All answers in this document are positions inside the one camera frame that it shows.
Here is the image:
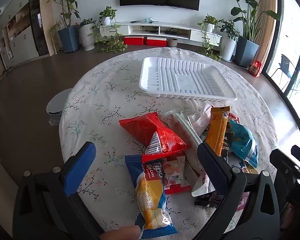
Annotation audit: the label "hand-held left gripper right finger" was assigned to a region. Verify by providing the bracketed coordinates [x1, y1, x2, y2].
[196, 141, 282, 240]

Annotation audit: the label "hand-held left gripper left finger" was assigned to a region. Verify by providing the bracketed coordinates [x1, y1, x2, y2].
[12, 141, 105, 240]

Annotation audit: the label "small red white packet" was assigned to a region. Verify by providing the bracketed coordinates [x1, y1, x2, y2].
[142, 152, 192, 195]

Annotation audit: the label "teal snack packet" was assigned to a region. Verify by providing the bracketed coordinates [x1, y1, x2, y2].
[226, 119, 258, 168]

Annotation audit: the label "pink snack packet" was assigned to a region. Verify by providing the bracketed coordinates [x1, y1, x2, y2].
[236, 192, 250, 214]

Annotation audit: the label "white snack packet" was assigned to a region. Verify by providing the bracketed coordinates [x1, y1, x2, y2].
[161, 110, 217, 197]

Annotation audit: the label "blue roll cake packet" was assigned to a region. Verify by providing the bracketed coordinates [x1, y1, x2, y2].
[124, 155, 178, 240]

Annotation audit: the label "white plastic tray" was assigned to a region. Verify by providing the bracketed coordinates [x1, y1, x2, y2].
[139, 57, 238, 101]

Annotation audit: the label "green red small packet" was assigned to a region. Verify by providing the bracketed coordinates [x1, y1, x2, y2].
[201, 125, 211, 142]

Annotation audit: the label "long orange snack packet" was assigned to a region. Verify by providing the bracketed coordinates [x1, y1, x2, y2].
[204, 106, 230, 157]

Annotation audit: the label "pink white wrapper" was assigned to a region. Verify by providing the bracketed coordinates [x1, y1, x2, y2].
[187, 104, 212, 132]

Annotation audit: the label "white round stool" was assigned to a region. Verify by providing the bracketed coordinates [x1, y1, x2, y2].
[46, 88, 73, 125]

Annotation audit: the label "floral white tablecloth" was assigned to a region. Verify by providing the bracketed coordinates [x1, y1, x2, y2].
[59, 47, 278, 240]

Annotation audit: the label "balcony chair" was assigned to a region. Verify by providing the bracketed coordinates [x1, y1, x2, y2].
[280, 54, 300, 85]

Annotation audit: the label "red gift bag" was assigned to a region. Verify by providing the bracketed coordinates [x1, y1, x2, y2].
[249, 60, 263, 78]

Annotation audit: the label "large-leaf plant in grey-blue pot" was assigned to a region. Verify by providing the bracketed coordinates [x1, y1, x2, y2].
[218, 0, 282, 68]

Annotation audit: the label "bushy plant in white pot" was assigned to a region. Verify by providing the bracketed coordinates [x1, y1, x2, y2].
[217, 19, 240, 62]

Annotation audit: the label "potted tree in blue pot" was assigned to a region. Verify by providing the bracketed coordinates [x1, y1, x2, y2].
[44, 0, 81, 54]

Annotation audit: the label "plant in white ribbed pot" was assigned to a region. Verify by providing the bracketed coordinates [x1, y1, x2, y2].
[79, 18, 97, 51]

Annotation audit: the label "white television cabinet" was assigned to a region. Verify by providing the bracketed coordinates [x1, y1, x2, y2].
[100, 21, 223, 47]

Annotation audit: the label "red storage box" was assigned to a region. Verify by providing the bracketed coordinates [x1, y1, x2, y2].
[146, 37, 167, 47]
[124, 37, 144, 45]

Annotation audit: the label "trailing vine in white pot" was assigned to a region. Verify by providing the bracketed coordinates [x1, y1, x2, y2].
[198, 15, 222, 62]

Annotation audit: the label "beige curtain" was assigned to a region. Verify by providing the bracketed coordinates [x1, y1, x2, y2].
[257, 0, 278, 43]

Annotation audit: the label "trailing pothos in white pot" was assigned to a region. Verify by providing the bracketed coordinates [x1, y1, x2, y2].
[92, 6, 128, 53]

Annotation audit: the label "white wall cabinet unit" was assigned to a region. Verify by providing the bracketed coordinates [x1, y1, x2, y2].
[0, 2, 40, 68]

